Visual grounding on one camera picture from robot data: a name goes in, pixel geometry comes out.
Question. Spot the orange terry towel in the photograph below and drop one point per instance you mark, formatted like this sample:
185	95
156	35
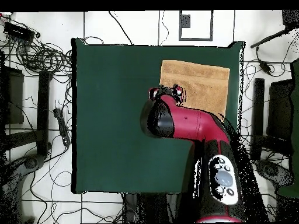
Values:
201	79

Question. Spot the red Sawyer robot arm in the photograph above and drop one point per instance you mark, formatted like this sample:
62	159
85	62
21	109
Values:
193	123

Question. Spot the dark green table cloth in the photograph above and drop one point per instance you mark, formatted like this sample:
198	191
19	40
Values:
116	116

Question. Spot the small grey square plate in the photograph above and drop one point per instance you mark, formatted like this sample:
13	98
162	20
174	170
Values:
185	21

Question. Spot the black power strip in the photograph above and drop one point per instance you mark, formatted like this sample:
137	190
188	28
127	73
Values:
62	126

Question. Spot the black upright stand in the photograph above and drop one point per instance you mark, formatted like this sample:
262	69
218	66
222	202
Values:
43	105
258	105

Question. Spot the black power adapter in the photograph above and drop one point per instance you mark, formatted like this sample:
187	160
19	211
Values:
265	67

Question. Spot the black pole with block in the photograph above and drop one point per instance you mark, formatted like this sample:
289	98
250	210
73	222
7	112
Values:
268	38

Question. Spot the black box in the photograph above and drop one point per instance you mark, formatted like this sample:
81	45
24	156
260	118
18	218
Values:
14	98
280	109

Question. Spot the grey stand base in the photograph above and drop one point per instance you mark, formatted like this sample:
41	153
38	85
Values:
271	170
31	162

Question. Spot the black box device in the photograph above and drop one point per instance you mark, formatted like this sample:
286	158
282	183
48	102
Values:
18	31

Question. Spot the grey square floor frame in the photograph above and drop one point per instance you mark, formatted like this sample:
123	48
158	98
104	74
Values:
211	25

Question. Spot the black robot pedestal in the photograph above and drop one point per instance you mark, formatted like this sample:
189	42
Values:
151	207

